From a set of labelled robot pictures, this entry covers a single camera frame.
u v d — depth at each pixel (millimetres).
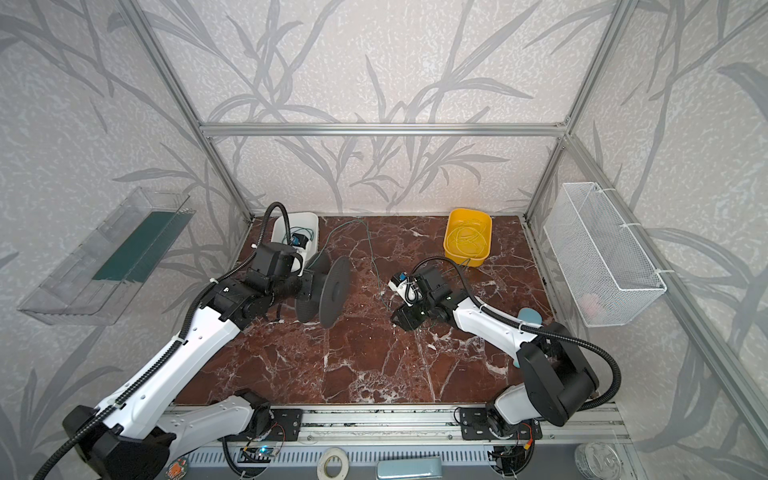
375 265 1070
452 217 1120
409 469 640
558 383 426
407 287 755
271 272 535
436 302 664
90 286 630
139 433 390
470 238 1113
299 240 652
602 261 626
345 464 680
